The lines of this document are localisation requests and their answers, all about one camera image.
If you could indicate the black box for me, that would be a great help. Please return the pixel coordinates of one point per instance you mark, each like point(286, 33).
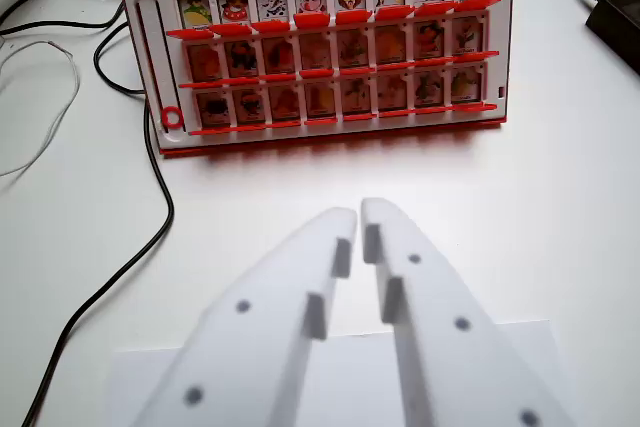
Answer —
point(617, 22)

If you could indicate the red and white game board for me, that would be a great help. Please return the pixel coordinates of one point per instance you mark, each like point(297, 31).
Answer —
point(165, 47)

